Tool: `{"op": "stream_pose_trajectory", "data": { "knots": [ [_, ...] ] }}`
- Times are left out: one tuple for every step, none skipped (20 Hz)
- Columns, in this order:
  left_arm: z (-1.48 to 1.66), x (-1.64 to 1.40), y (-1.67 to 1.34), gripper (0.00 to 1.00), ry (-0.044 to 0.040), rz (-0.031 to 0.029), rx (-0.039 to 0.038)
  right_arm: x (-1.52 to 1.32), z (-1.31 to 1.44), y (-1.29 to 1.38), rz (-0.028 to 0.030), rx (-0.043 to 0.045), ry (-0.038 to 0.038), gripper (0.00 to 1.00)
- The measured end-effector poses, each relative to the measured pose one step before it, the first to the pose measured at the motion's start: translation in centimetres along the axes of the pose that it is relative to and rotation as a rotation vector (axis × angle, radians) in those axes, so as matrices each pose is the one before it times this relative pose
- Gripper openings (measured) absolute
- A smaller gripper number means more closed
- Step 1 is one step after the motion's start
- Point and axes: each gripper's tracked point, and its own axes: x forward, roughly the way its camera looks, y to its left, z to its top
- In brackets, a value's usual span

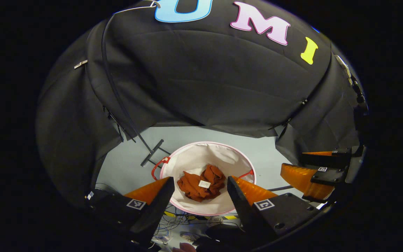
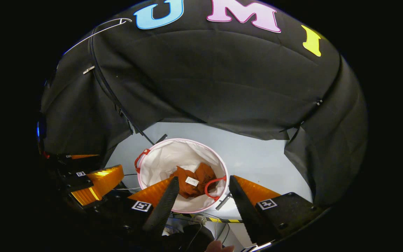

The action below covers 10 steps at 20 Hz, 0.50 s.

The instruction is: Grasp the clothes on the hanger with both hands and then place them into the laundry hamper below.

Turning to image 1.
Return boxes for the tangled floor cables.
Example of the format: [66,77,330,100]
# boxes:
[153,205,239,245]

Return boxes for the black clothes rack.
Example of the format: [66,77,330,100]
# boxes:
[101,14,171,168]

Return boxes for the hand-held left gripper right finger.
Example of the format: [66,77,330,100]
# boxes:
[227,176,323,245]

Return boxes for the rust orange corduroy shirt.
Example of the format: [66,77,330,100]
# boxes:
[177,164,226,203]

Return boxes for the black stand pole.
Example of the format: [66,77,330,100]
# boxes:
[334,54,369,114]

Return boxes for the white pink-rimmed laundry hamper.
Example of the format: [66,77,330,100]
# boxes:
[151,141,257,216]

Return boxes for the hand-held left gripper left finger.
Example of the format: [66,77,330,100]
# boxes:
[86,177,176,245]

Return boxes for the black backdrop cloth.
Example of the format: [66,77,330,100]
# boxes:
[35,0,368,207]

